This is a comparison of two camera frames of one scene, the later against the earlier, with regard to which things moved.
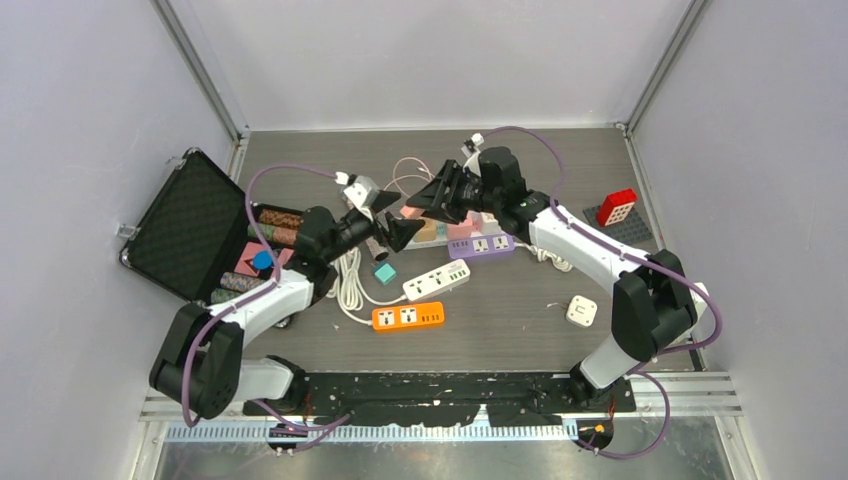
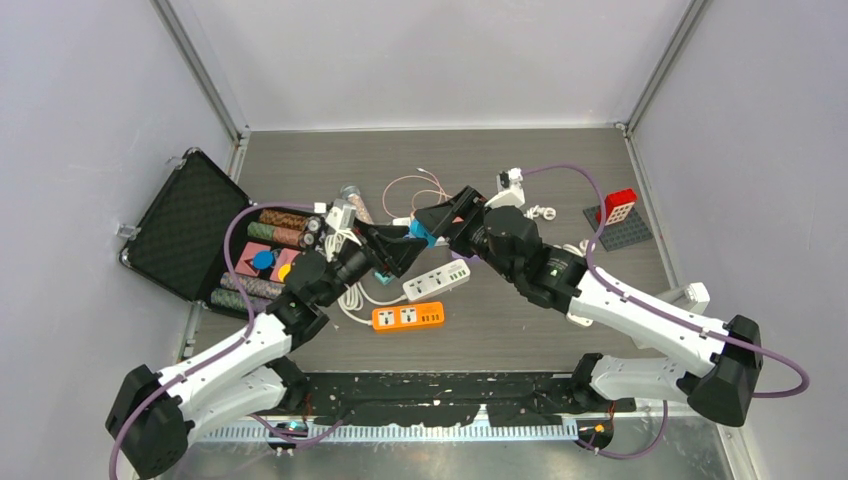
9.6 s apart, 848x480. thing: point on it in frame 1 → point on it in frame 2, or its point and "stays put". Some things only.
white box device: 698,300 stays put
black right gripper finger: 441,206 → 459,229
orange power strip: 406,316 stays put
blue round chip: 263,259 stays put
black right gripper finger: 441,191 → 440,218
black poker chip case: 204,237 stays put
